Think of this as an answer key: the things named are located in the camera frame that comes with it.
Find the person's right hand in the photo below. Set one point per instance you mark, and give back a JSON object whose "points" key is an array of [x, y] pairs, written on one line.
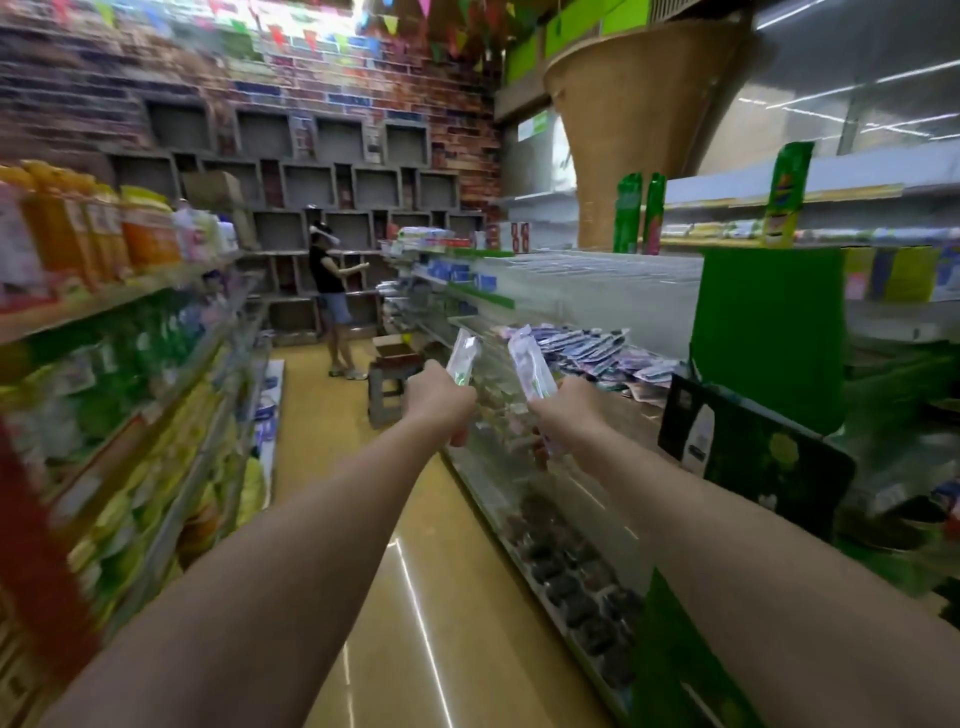
{"points": [[577, 420]]}

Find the person's left hand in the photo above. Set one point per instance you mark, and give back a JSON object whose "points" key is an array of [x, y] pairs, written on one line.
{"points": [[439, 405]]}

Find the clear green toothbrush pack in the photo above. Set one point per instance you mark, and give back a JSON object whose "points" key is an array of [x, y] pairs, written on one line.
{"points": [[461, 360]]}

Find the pile of toothbrush packs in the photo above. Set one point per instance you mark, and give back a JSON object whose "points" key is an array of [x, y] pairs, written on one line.
{"points": [[600, 352]]}

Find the clear pink-topped toothbrush pack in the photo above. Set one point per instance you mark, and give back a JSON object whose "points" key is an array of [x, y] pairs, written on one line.
{"points": [[529, 360]]}

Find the person's left forearm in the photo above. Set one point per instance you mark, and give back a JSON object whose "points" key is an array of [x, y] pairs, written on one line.
{"points": [[262, 600]]}

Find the person's right forearm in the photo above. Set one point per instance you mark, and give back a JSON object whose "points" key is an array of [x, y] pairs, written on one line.
{"points": [[750, 600]]}

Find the stocked product shelf unit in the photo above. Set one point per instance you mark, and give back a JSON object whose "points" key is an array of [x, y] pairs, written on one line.
{"points": [[187, 480]]}

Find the white shelf unit yellow strips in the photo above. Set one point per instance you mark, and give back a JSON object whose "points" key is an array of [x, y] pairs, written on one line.
{"points": [[862, 169]]}

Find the red shelf side panel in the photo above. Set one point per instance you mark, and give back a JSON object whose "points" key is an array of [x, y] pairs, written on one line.
{"points": [[37, 555]]}

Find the grey stool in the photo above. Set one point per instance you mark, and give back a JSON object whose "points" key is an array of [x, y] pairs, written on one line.
{"points": [[382, 397]]}

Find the small brown cardboard box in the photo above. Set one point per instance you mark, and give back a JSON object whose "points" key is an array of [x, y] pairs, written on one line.
{"points": [[394, 351]]}

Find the blue product box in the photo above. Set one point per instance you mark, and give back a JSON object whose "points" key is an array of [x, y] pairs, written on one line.
{"points": [[457, 271]]}

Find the black product box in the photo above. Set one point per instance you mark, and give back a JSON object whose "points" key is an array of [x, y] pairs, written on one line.
{"points": [[757, 457]]}

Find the small red white sign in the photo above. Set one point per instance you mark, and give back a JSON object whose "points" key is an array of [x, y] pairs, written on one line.
{"points": [[520, 234]]}

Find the row of yellow packets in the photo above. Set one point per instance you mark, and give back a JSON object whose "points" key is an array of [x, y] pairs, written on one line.
{"points": [[150, 487]]}

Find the green yellow spray can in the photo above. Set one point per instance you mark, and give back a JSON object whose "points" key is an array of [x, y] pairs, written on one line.
{"points": [[787, 195]]}

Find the woven brown column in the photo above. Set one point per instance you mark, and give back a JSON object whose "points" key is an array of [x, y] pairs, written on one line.
{"points": [[637, 112]]}

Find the row of green packets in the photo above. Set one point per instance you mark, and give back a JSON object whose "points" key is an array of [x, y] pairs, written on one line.
{"points": [[112, 375]]}

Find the row of colourful wrap rolls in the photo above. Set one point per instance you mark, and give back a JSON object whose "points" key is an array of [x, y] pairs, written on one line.
{"points": [[862, 236]]}

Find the row of orange bottles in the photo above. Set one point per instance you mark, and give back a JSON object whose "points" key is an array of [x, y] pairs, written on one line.
{"points": [[67, 225]]}

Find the grey wall cubby shelving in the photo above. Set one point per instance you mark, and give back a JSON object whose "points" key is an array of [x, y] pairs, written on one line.
{"points": [[262, 135]]}

